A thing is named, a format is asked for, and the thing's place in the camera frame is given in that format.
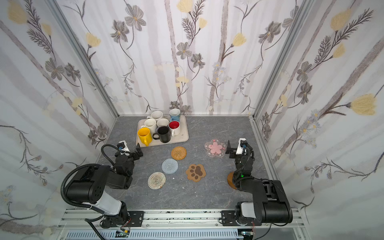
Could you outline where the pink flower coaster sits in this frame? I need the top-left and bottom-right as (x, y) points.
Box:
(205, 139), (227, 158)

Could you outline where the yellow mug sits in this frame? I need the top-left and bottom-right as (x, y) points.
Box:
(137, 127), (153, 147)

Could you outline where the brown wooden round coaster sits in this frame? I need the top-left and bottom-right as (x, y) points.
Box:
(227, 172), (237, 190)

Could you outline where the blue-grey round knitted coaster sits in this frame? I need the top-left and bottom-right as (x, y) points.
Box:
(162, 159), (179, 174)

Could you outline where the white woven round coaster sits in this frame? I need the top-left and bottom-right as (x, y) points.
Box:
(148, 172), (166, 190)

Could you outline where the brown paw-shaped coaster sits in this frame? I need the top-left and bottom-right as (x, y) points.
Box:
(186, 164), (206, 183)

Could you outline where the white mug red inside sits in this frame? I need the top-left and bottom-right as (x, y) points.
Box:
(168, 121), (181, 137)

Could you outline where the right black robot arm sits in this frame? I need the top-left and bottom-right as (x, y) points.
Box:
(221, 138), (294, 227)

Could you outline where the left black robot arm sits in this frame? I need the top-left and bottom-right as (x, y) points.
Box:
(60, 141), (144, 229)

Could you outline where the white mug left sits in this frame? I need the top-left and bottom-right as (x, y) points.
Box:
(141, 118), (158, 134)

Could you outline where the black mug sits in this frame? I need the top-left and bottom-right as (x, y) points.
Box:
(152, 126), (171, 144)

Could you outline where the lavender mug white inside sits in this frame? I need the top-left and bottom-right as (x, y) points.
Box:
(157, 118), (169, 128)

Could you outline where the white speckled mug rear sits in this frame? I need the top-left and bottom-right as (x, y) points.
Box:
(147, 111), (164, 121)

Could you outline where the beige plastic tray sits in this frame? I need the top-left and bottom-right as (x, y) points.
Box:
(135, 115), (189, 148)

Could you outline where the light blue mug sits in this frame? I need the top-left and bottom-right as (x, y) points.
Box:
(169, 108), (181, 122)

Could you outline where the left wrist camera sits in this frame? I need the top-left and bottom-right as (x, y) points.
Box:
(117, 141), (130, 154)

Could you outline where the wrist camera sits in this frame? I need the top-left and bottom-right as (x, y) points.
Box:
(236, 138), (248, 155)
(117, 141), (130, 154)

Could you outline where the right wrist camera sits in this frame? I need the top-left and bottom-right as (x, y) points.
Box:
(236, 138), (248, 155)

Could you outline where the white slotted cable duct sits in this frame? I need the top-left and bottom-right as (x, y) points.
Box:
(64, 229), (244, 240)

